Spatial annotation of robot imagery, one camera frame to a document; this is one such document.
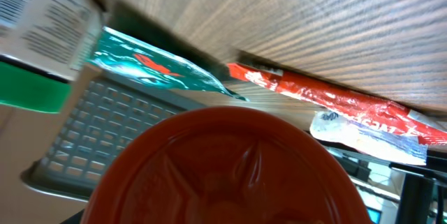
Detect red stick sachet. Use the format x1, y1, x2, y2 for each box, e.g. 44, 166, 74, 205
228, 63, 446, 145

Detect orange sauce bottle green cap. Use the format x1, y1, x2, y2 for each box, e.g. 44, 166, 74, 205
82, 107, 370, 224

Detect teal tissue pack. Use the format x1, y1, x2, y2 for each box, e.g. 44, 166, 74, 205
309, 111, 427, 165

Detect green 3M gloves package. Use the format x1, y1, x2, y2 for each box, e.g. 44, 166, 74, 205
89, 27, 247, 101

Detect green lid jar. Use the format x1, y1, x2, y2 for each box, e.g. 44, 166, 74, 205
1, 0, 105, 114

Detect grey plastic mesh basket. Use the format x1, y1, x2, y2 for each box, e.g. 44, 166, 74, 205
20, 73, 203, 202

